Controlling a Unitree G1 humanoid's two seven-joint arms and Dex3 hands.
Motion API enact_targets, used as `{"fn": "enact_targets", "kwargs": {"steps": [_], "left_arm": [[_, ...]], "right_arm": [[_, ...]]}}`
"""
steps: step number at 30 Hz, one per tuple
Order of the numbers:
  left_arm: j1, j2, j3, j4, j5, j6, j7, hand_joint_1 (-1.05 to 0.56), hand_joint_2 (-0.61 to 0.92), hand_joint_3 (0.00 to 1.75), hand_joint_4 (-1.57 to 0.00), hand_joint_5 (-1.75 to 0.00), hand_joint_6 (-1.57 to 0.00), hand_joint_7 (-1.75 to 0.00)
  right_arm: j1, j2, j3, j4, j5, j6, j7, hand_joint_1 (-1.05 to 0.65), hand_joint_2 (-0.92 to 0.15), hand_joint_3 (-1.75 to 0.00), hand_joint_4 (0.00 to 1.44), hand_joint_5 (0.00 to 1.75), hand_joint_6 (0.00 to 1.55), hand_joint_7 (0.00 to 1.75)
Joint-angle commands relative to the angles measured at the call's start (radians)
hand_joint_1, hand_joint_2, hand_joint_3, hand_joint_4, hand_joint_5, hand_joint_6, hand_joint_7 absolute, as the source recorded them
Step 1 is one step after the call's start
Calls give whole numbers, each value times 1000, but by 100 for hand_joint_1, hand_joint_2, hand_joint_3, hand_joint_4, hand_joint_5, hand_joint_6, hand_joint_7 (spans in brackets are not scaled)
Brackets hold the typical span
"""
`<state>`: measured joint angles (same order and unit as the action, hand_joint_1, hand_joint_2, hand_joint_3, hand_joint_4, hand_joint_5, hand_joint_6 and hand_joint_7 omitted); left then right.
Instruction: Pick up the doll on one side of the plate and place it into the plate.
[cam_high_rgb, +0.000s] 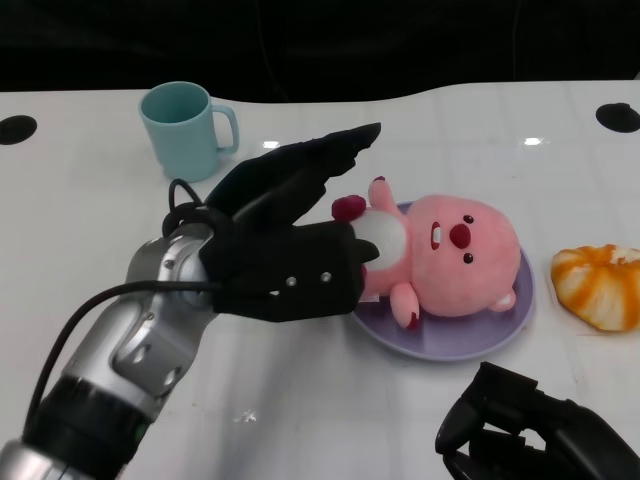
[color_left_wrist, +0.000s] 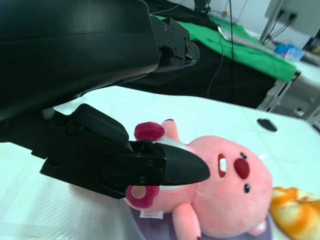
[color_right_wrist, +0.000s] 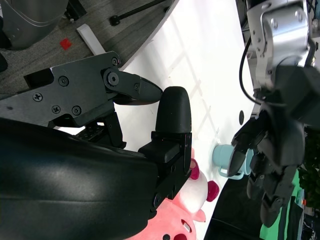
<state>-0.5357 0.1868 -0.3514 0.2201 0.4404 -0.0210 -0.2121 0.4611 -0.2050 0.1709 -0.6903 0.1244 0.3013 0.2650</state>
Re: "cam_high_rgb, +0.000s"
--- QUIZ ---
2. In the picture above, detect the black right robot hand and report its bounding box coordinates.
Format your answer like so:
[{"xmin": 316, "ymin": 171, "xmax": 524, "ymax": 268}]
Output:
[{"xmin": 434, "ymin": 362, "xmax": 640, "ymax": 480}]

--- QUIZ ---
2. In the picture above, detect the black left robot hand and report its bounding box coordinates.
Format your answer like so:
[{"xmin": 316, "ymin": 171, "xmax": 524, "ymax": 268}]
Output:
[{"xmin": 199, "ymin": 122, "xmax": 384, "ymax": 324}]

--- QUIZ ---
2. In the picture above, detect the pink plush doll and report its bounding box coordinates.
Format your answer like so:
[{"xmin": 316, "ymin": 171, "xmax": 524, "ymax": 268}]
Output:
[{"xmin": 331, "ymin": 175, "xmax": 523, "ymax": 332}]

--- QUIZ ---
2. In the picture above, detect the purple plastic plate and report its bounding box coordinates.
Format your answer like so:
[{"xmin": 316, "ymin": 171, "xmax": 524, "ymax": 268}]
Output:
[{"xmin": 349, "ymin": 201, "xmax": 537, "ymax": 363}]

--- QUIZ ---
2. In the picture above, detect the orange striped bread toy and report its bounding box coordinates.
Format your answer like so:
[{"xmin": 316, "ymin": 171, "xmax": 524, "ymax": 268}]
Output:
[{"xmin": 550, "ymin": 243, "xmax": 640, "ymax": 333}]

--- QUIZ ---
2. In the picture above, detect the teal plastic mug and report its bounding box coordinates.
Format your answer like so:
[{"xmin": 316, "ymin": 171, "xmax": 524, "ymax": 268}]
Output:
[{"xmin": 138, "ymin": 81, "xmax": 240, "ymax": 183}]

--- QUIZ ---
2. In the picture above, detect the black backdrop curtain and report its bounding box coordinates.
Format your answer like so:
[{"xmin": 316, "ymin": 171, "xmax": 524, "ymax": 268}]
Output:
[{"xmin": 0, "ymin": 0, "xmax": 640, "ymax": 104}]

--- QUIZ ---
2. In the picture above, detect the black table grommet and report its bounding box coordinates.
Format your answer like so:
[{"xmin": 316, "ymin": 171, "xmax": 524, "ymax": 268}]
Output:
[
  {"xmin": 0, "ymin": 114, "xmax": 38, "ymax": 147},
  {"xmin": 595, "ymin": 102, "xmax": 640, "ymax": 134}
]

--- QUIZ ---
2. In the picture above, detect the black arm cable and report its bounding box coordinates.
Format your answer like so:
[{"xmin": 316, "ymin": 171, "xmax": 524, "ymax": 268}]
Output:
[{"xmin": 22, "ymin": 178, "xmax": 226, "ymax": 441}]

